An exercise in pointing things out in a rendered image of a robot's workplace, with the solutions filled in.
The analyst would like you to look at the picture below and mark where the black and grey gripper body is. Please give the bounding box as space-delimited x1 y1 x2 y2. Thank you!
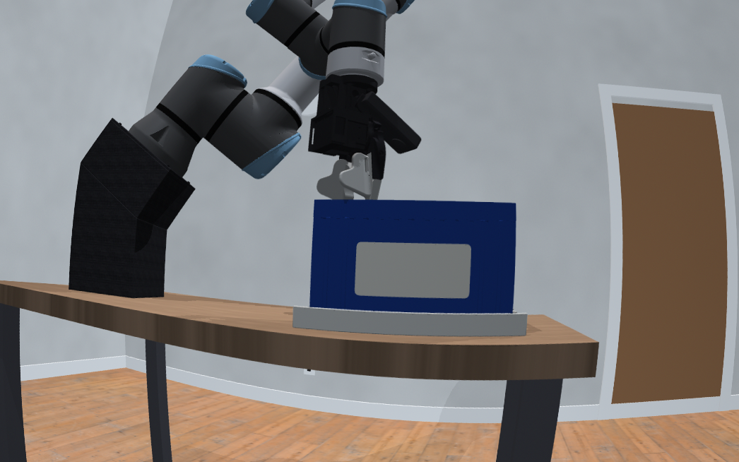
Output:
308 74 382 158

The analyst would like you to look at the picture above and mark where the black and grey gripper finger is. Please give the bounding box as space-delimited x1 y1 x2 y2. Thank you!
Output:
339 131 386 200
317 155 354 199

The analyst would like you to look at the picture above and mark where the grey flat bar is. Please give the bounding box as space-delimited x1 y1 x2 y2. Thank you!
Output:
292 306 528 336

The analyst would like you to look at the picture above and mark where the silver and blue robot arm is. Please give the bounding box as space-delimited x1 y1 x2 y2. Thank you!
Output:
129 0 421 179

